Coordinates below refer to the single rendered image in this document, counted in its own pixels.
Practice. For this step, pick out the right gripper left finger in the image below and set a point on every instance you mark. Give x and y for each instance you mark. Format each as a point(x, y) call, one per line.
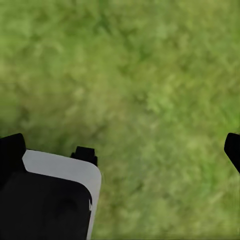
point(12, 149)

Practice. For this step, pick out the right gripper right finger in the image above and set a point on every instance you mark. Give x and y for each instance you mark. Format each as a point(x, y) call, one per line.
point(232, 149)

